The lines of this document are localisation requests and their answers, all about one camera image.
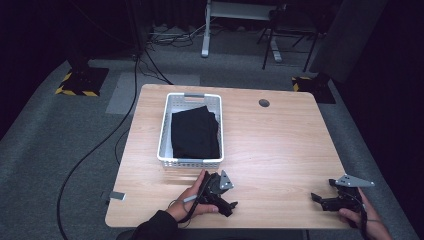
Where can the white desk frame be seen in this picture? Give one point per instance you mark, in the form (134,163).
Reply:
(206,36)

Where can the black pants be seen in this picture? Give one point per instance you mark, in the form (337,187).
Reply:
(195,133)

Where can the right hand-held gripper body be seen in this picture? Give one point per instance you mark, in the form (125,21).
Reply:
(346,196)

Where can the grey floor mat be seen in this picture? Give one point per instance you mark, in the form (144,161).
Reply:
(156,83)

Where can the black tripod stand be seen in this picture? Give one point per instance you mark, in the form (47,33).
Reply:
(268,43)

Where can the small grey tag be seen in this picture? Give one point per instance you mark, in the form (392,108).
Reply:
(117,195)

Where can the person's left hand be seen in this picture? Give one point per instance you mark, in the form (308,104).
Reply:
(186,205)

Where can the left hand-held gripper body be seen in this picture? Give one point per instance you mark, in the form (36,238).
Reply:
(215,190)

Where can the person's right hand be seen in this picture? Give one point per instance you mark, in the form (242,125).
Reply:
(363,218)

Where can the grey curtain panel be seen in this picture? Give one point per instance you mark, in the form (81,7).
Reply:
(346,36)

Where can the white plastic basket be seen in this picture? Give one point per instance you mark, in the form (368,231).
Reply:
(195,163)

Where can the black stand base striped edge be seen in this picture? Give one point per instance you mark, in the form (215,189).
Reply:
(316,88)
(85,80)

